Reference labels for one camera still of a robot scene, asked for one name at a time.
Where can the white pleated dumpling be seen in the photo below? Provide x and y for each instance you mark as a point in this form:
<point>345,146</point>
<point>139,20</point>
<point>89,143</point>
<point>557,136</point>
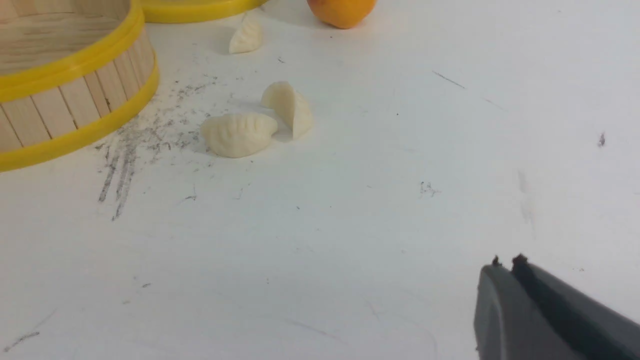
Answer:
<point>238,135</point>

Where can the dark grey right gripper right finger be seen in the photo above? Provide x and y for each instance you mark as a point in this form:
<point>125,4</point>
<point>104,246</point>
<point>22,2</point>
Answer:
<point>589,328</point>

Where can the bamboo steamer tray yellow rims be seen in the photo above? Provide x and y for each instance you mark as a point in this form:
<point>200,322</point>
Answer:
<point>72,72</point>

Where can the orange toy pear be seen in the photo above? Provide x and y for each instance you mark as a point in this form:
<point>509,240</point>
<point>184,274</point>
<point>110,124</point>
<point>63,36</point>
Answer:
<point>342,14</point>

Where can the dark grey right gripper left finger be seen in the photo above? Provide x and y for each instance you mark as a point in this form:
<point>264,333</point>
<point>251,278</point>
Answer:
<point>508,325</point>

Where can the woven bamboo steamer lid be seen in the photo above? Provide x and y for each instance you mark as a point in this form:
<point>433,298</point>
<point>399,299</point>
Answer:
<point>194,11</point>

